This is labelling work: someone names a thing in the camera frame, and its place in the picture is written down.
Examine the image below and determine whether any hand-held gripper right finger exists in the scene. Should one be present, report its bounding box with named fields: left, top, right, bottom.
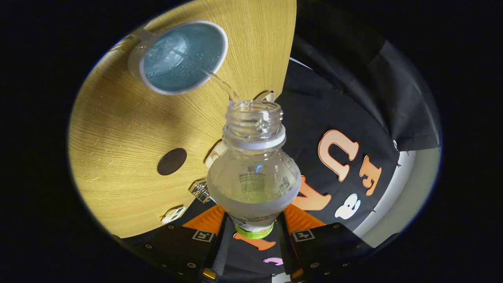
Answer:
left=277, top=204, right=374, bottom=281

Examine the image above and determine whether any white plate with bread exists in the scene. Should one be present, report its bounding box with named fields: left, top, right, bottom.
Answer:
left=204, top=141, right=228, bottom=169

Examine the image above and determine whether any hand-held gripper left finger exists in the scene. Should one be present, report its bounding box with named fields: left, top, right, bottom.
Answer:
left=112, top=205, right=229, bottom=281

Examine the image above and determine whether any metal wire basket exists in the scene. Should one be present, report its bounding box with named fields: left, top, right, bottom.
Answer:
left=189, top=179, right=213, bottom=204

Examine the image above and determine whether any dark brown round coaster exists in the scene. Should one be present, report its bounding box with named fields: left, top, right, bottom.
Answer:
left=157, top=148, right=187, bottom=176

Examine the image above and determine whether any wooden table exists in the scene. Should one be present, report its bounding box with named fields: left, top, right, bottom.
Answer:
left=68, top=0, right=297, bottom=239

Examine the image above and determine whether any clear plastic juice bottle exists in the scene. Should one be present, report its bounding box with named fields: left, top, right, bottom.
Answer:
left=206, top=99, right=302, bottom=240

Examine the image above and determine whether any white divided tray with beans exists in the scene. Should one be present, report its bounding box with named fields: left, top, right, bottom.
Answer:
left=160, top=206, right=187, bottom=224

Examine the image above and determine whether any white cup with blue inside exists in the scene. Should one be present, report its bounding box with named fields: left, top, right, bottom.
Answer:
left=126, top=20, right=229, bottom=96

